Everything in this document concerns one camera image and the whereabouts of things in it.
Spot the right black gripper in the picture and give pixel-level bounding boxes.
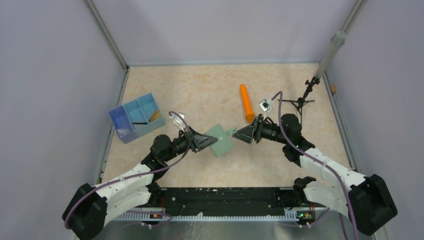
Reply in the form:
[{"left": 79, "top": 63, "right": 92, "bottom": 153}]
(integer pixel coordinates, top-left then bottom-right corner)
[{"left": 233, "top": 113, "right": 289, "bottom": 145}]

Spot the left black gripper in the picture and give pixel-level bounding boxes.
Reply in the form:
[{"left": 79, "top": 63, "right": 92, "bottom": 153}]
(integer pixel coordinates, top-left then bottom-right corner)
[{"left": 162, "top": 125, "right": 218, "bottom": 162}]

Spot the green card holder wallet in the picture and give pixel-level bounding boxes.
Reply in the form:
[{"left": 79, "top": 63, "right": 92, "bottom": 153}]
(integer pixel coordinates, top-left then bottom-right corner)
[{"left": 204, "top": 124, "right": 237, "bottom": 158}]

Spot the gold card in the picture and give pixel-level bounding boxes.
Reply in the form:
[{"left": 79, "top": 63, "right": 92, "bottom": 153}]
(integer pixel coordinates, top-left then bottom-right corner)
[{"left": 148, "top": 109, "right": 162, "bottom": 123}]

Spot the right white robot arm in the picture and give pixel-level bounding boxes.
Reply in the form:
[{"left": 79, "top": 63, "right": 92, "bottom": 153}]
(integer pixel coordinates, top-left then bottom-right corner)
[{"left": 232, "top": 113, "right": 398, "bottom": 236}]

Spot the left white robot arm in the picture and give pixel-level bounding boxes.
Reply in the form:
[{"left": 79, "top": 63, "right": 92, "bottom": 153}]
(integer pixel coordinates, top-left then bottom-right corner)
[{"left": 62, "top": 128, "right": 219, "bottom": 240}]

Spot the white card with stripe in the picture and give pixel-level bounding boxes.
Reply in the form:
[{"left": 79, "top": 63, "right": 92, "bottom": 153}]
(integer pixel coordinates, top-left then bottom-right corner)
[{"left": 131, "top": 122, "right": 149, "bottom": 125}]

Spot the orange cylinder tube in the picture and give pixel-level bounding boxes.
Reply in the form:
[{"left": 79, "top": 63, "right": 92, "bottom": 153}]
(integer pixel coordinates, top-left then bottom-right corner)
[{"left": 239, "top": 84, "right": 256, "bottom": 124}]

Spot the black tripod stand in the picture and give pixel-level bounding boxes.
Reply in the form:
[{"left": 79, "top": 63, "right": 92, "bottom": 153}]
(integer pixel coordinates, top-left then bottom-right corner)
[{"left": 281, "top": 76, "right": 321, "bottom": 116}]

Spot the blue three-compartment organizer box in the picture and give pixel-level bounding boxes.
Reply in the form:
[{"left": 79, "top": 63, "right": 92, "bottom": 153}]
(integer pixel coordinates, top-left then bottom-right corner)
[{"left": 108, "top": 92, "right": 166, "bottom": 144}]

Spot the small orange block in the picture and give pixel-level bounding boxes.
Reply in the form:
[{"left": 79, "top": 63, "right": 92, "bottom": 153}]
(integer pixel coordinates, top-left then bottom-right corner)
[{"left": 329, "top": 84, "right": 337, "bottom": 94}]

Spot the grey pole on tripod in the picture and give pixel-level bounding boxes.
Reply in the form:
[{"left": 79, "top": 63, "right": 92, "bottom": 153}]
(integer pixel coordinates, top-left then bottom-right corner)
[{"left": 313, "top": 31, "right": 348, "bottom": 80}]

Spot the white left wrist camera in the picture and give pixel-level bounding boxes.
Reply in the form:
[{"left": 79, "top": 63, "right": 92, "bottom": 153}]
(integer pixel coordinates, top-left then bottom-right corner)
[{"left": 173, "top": 112, "right": 186, "bottom": 132}]

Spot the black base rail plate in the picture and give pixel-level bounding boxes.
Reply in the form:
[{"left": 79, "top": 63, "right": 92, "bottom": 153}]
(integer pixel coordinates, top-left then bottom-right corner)
[{"left": 142, "top": 187, "right": 313, "bottom": 217}]

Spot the white perforated cable tray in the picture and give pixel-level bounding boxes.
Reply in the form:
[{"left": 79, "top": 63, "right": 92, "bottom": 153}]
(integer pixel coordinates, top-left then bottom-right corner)
[{"left": 113, "top": 210, "right": 315, "bottom": 222}]

